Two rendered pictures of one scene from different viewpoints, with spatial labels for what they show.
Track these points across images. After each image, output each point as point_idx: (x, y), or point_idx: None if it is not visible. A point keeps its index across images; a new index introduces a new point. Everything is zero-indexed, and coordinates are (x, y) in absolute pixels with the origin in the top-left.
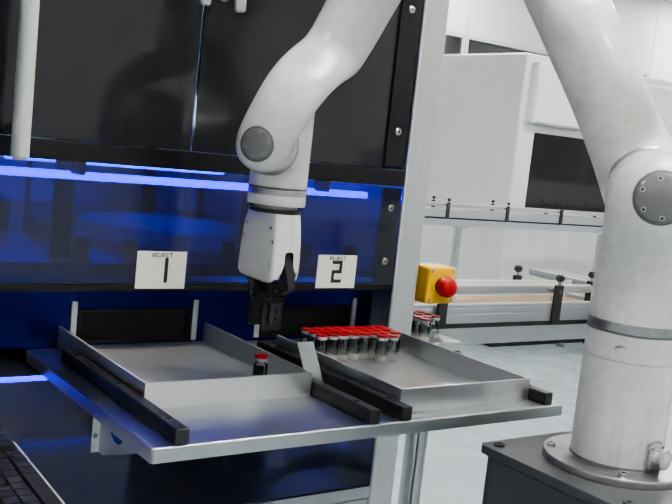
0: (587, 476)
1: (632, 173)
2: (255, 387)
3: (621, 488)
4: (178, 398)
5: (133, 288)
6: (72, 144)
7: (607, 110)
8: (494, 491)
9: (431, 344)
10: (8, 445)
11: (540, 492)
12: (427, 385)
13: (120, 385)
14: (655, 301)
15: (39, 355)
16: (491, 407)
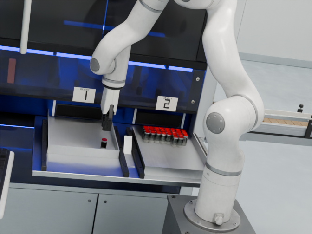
0: (187, 218)
1: (209, 110)
2: (93, 152)
3: (196, 226)
4: (61, 151)
5: (72, 100)
6: (48, 45)
7: (219, 78)
8: (166, 213)
9: (198, 144)
10: (3, 155)
11: (172, 219)
12: (176, 163)
13: (43, 142)
14: (221, 159)
15: (36, 119)
16: (189, 179)
